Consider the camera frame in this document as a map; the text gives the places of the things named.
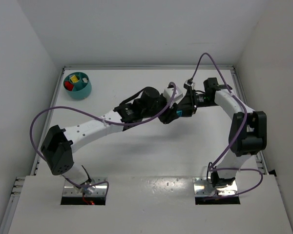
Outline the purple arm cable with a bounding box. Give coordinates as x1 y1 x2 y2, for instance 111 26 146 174
188 52 264 200
29 81 178 193

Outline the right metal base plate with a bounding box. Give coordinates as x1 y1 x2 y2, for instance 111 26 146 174
192 177 238 197

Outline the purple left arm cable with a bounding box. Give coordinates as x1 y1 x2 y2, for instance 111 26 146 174
29 81 178 193

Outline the red long lego brick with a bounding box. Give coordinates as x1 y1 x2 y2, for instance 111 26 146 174
64 81 74 92

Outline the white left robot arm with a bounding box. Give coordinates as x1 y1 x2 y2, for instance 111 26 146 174
41 83 183 193

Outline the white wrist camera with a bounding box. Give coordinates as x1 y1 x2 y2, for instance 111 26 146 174
163 87 183 103
184 79 195 90

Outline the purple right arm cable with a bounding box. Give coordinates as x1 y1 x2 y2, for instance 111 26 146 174
188 52 264 200

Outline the aluminium frame rail back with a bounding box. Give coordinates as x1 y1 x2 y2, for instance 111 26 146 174
63 64 235 71

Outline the teal divided round container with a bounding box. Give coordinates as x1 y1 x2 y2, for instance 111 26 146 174
63 72 92 100

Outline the metal base plate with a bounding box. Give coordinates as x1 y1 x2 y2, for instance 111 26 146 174
62 177 107 198
192 177 238 197

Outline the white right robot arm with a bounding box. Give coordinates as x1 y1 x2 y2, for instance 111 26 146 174
177 78 267 188

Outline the teal long lego brick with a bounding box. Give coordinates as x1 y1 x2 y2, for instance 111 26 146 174
176 110 183 117

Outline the yellow lego brick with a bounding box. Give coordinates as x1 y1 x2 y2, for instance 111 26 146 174
70 75 79 83

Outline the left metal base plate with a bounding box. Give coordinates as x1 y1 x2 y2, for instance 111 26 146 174
62 177 107 198

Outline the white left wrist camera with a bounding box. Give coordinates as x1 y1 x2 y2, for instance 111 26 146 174
163 87 183 103

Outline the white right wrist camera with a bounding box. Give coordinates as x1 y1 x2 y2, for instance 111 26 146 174
184 79 195 90

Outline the aluminium frame rail left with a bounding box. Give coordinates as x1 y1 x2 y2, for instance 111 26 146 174
0 67 65 234

